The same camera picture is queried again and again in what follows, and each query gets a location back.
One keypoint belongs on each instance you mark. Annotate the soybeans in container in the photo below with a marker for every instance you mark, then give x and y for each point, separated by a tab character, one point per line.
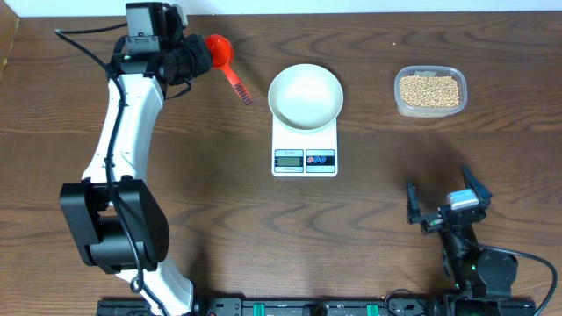
429	91

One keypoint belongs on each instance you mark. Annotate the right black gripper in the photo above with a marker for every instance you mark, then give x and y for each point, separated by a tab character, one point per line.
482	195

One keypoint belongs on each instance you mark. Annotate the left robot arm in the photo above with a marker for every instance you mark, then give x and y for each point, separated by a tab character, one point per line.
115	221

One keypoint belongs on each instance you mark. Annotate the white round bowl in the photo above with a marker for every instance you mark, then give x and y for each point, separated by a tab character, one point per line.
305	97

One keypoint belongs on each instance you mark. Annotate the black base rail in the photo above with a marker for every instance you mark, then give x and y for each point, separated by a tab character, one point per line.
380	307

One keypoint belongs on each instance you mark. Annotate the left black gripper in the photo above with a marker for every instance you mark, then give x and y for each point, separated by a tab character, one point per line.
201	54

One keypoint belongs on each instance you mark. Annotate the red plastic measuring scoop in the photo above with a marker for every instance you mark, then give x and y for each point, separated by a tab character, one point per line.
222	53

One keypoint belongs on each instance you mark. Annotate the white digital kitchen scale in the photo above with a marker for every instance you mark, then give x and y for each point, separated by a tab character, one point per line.
296	153

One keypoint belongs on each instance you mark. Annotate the clear plastic container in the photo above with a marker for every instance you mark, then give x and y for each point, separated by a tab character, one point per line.
430	113

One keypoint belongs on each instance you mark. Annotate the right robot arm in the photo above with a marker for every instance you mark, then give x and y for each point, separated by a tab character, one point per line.
482	277

